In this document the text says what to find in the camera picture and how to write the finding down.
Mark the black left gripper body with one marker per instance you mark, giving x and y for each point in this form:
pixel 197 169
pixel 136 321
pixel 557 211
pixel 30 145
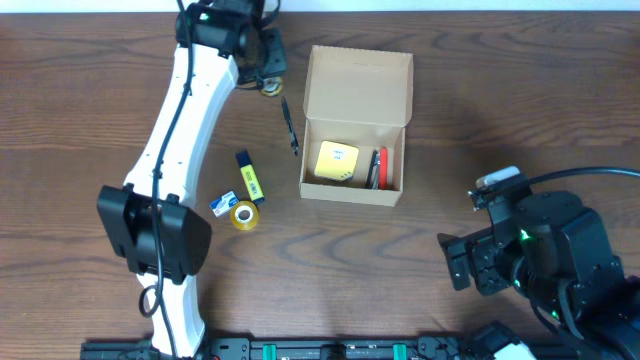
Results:
pixel 273 60

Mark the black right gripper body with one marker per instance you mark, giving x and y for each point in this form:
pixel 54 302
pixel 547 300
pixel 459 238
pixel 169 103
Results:
pixel 458 261

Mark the correction tape dispenser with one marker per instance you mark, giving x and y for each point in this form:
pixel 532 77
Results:
pixel 271 87

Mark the black pen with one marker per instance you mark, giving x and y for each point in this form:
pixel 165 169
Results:
pixel 292 135

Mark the red black stapler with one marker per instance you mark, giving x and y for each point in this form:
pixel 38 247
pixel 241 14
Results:
pixel 378 170

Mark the brown cardboard box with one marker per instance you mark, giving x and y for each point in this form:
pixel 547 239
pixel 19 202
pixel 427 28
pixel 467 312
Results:
pixel 362 98

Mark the yellow sticky note pad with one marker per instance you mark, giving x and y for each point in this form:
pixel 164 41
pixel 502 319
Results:
pixel 336 161

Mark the yellow clear tape roll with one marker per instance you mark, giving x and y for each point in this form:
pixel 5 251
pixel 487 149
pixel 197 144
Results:
pixel 244 215

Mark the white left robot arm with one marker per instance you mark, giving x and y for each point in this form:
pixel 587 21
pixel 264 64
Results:
pixel 151 220

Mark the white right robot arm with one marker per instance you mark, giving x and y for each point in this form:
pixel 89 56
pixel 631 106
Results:
pixel 554 251

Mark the yellow highlighter marker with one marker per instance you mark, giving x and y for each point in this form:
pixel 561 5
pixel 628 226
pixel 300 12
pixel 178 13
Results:
pixel 250 178

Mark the blue white staples box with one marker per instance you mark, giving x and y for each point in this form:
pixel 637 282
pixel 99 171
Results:
pixel 224 203

